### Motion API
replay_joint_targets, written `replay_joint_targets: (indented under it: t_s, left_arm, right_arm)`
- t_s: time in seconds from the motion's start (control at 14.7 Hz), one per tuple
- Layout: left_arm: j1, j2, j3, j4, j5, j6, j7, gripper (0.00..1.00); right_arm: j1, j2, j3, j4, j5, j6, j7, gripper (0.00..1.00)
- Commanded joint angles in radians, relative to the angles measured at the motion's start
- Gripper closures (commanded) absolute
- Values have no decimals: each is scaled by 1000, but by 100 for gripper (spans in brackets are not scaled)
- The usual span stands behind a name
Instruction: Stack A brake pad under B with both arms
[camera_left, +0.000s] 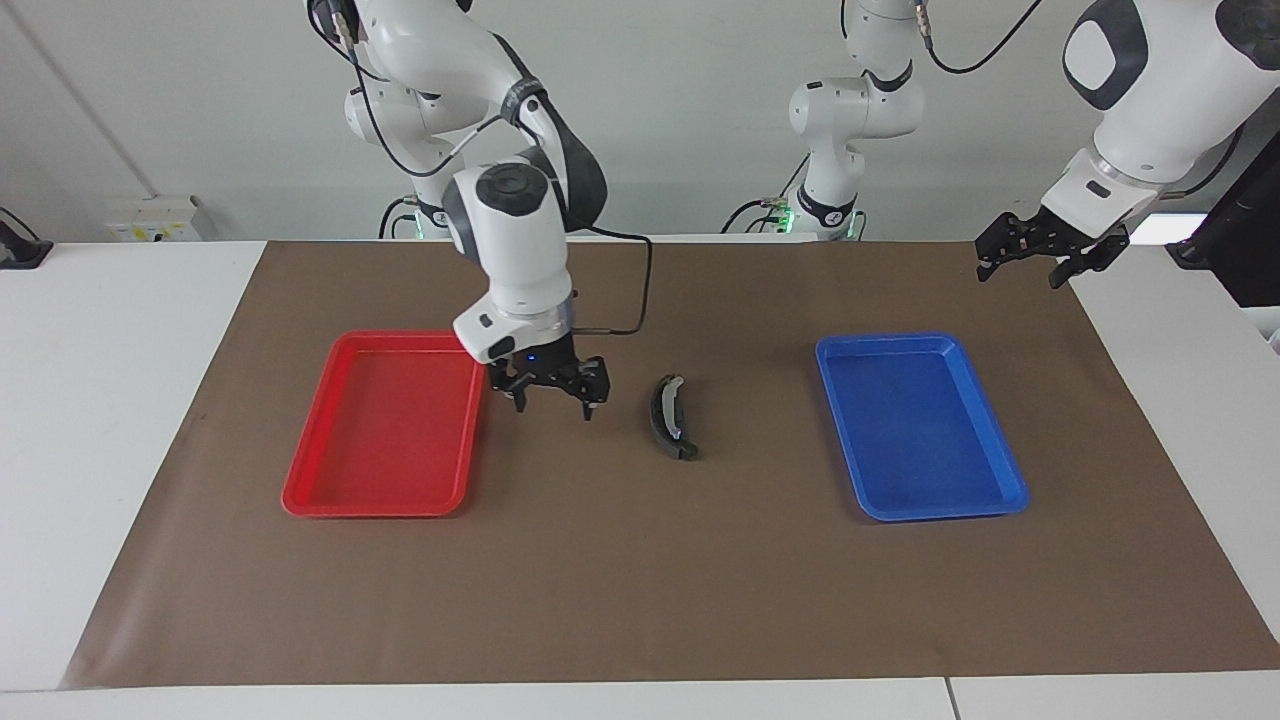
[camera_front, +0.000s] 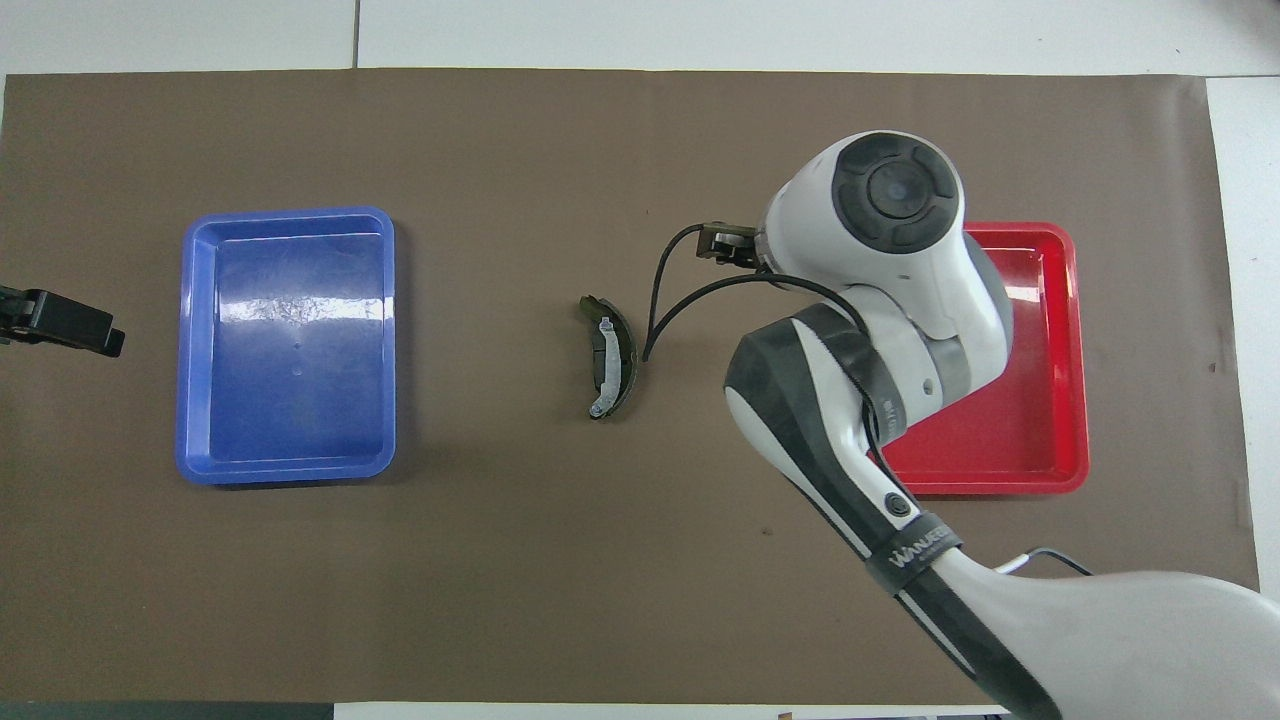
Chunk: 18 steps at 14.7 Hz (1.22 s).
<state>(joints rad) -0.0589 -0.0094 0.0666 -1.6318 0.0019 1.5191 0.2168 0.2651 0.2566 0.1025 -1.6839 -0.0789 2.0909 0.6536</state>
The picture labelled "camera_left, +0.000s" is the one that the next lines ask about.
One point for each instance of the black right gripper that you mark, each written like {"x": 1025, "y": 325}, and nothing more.
{"x": 548, "y": 370}

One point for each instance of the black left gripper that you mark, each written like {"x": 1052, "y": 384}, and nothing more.
{"x": 1050, "y": 232}

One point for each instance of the black clamp mount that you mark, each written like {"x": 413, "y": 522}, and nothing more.
{"x": 22, "y": 250}

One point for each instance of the blue plastic tray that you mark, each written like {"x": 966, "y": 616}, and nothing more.
{"x": 920, "y": 430}

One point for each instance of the black monitor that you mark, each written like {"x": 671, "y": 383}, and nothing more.
{"x": 1245, "y": 240}

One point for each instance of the brown table mat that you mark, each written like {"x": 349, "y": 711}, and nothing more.
{"x": 650, "y": 560}

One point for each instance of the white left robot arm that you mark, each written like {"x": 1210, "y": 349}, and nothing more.
{"x": 1160, "y": 110}

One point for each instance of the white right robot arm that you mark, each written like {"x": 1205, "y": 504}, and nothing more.
{"x": 520, "y": 240}

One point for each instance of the red plastic tray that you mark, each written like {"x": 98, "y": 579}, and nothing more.
{"x": 380, "y": 450}

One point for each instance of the curved black brake shoe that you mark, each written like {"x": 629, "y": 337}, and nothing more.
{"x": 662, "y": 415}

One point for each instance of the white wall socket box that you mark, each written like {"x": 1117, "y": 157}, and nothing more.
{"x": 155, "y": 220}

